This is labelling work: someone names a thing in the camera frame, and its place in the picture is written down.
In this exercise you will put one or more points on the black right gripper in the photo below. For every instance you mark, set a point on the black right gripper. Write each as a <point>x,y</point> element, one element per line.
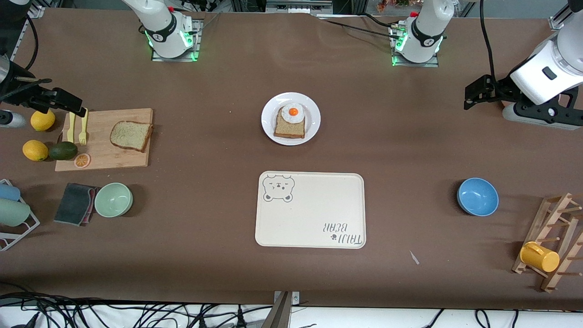
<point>19,89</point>

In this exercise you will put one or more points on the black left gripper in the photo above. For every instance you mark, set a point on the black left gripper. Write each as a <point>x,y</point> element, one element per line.
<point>501,87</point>

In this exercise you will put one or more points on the brown bread slice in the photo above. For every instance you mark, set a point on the brown bread slice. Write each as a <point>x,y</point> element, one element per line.
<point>289,131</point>
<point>130,135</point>

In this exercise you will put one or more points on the white round plate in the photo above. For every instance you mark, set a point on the white round plate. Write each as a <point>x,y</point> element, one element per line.
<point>313,120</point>

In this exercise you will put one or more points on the fried egg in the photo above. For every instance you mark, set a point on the fried egg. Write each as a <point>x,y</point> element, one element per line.
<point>293,112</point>

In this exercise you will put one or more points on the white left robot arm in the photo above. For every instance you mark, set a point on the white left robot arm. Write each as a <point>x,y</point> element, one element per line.
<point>428,27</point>

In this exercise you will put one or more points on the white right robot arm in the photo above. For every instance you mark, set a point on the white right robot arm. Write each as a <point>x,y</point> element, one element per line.
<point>166,32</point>

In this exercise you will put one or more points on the yellow plastic knife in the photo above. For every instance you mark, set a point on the yellow plastic knife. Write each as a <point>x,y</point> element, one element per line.
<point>71,130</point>

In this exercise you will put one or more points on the yellow plastic fork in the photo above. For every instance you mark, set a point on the yellow plastic fork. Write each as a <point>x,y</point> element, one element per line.
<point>83,132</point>

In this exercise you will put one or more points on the yellow lemon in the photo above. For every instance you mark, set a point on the yellow lemon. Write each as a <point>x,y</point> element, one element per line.
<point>42,122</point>
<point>35,151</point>

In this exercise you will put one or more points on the dark green avocado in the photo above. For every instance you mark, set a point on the dark green avocado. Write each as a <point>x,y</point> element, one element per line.
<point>63,151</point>

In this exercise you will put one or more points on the orange slice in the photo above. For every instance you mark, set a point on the orange slice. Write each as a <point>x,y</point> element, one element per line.
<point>82,160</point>

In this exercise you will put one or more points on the bamboo cutting board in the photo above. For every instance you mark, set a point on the bamboo cutting board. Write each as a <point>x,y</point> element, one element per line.
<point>123,160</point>

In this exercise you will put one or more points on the grey folded cloth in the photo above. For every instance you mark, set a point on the grey folded cloth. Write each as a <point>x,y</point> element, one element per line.
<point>73,204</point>

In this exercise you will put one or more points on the mint green bowl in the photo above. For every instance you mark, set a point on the mint green bowl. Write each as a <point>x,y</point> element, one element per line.
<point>113,200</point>

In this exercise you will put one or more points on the light blue cup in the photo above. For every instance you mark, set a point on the light blue cup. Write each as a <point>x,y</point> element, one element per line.
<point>9,192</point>

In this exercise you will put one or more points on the blue bowl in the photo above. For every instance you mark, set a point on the blue bowl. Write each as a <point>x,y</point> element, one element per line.
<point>478,197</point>

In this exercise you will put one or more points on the sage green cup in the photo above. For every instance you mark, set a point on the sage green cup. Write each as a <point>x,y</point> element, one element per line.
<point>12,212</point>

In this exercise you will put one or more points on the wooden peg rack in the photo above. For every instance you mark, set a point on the wooden peg rack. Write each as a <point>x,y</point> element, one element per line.
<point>553,214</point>

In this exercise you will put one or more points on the yellow mug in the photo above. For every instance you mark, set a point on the yellow mug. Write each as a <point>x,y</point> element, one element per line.
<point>539,257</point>

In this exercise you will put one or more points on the small white tape scrap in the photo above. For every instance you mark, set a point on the small white tape scrap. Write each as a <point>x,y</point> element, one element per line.
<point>414,257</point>

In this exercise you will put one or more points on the cream bear print tray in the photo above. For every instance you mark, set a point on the cream bear print tray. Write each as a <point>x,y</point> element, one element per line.
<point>319,205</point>

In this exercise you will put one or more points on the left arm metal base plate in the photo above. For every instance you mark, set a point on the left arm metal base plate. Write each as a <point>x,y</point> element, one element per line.
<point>416,64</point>

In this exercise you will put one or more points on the aluminium table corner rail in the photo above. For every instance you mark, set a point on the aluminium table corner rail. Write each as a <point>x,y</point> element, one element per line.
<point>558,23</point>
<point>36,11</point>

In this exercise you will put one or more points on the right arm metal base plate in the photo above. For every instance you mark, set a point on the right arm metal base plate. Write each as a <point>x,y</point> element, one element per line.
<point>175,59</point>

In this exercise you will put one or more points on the dark equipment frame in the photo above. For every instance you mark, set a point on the dark equipment frame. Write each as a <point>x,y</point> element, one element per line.
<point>296,5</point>

